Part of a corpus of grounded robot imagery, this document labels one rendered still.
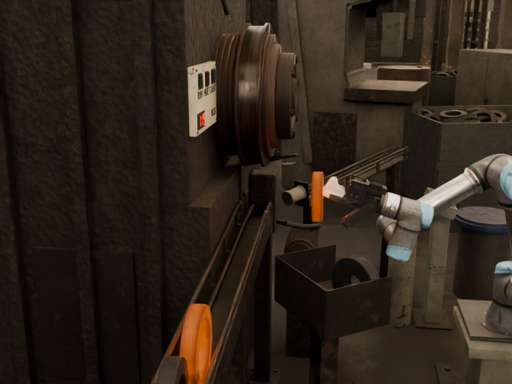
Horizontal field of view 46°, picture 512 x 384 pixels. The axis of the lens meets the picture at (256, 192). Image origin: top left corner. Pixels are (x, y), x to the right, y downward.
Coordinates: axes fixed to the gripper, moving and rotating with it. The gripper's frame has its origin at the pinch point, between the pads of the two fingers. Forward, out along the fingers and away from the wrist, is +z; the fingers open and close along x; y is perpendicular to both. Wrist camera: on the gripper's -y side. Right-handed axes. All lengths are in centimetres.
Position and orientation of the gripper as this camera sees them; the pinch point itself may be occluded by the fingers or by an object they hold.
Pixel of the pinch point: (318, 190)
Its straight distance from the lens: 189.7
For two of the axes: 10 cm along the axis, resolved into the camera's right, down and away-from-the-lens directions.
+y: 2.6, -9.2, -3.1
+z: -9.6, -2.9, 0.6
